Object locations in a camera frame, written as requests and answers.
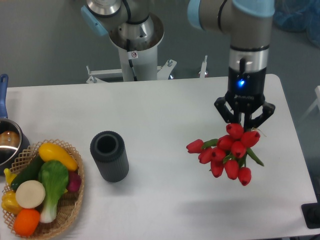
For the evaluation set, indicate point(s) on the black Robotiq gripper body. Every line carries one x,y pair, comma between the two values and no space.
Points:
245,94

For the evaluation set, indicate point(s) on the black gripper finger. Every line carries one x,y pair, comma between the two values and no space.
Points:
268,110
232,115

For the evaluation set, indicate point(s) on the red tulip bouquet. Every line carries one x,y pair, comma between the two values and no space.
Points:
229,153

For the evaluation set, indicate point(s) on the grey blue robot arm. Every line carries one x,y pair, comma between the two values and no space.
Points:
136,32

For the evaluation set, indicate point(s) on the dark grey ribbed vase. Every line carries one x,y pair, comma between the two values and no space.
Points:
109,153

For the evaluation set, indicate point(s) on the blue plastic bag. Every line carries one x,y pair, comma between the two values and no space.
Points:
299,16

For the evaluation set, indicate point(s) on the black device at table edge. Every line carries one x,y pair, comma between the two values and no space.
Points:
311,214

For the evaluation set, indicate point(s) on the purple red radish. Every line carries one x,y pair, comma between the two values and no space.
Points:
74,182

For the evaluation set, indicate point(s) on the woven wicker basket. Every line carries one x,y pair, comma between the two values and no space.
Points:
69,204

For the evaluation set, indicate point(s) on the yellow squash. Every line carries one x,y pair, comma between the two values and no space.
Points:
52,152

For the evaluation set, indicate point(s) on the green bok choy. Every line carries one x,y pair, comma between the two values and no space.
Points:
54,177

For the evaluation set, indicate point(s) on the dark green cucumber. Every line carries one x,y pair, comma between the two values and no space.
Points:
30,172

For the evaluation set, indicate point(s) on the white round radish slice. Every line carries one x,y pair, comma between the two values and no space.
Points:
30,194

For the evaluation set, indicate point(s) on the yellow banana tip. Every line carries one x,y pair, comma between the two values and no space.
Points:
9,176

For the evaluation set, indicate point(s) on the orange fruit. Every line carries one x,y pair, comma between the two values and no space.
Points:
26,222

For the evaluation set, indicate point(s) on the yellow bell pepper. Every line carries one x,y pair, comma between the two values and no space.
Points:
9,203

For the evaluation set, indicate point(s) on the white frame at right edge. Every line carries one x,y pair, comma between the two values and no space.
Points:
315,105

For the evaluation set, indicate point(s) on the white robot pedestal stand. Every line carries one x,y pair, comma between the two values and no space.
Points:
135,66

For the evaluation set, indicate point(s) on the blue handled saucepan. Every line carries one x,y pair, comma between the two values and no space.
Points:
12,139

